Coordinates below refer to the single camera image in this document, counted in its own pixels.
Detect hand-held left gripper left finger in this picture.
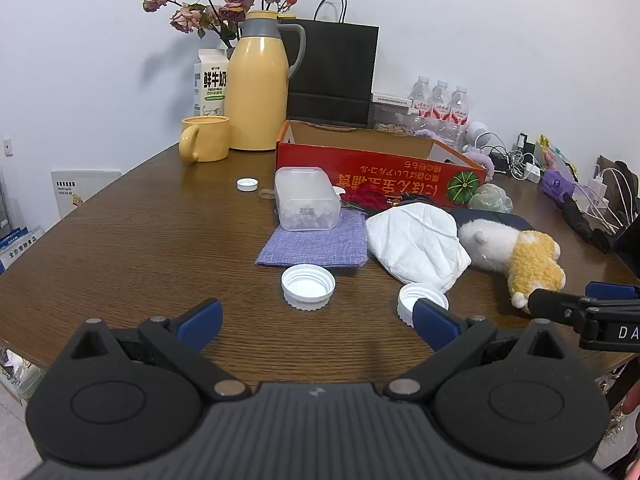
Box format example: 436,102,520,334
69,298,252,403

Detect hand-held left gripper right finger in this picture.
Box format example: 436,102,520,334
384,298,569,403

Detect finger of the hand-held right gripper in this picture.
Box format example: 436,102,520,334
528,287,601,333
585,281,640,306

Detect large white jar lid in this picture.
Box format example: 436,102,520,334
281,264,336,311
397,282,450,328

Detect white and yellow plush toy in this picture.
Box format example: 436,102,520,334
457,218,566,313

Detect dark blue zip pouch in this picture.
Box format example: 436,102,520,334
450,208,536,241

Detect clear bundle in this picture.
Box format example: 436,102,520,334
468,183,513,213

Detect purple woven pouch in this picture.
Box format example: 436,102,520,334
255,209,369,268

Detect red fabric rose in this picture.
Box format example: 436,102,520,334
342,180,401,211

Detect clear plastic container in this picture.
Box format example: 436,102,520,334
274,166,342,232

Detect red cardboard box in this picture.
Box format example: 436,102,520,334
275,120,487,208

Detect black folded umbrella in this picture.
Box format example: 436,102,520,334
561,194,615,254

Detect purple tissue packet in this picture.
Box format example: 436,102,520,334
539,169,583,202

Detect colourful snack packet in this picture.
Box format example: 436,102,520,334
537,135,577,172

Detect yellow mug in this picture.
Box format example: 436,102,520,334
179,116,231,163

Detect small white fan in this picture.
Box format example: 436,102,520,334
465,121,493,150

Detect blue and white packets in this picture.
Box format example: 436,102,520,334
0,227,46,275

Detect clear snack jar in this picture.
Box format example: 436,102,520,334
370,105,416,137

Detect flat white box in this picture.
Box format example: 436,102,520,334
371,92,415,109

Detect yellow thermos jug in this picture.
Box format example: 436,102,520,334
224,10,307,152

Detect white milk carton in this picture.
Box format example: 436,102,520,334
194,49,230,117

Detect black paper bag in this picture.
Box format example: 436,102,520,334
277,0,379,128

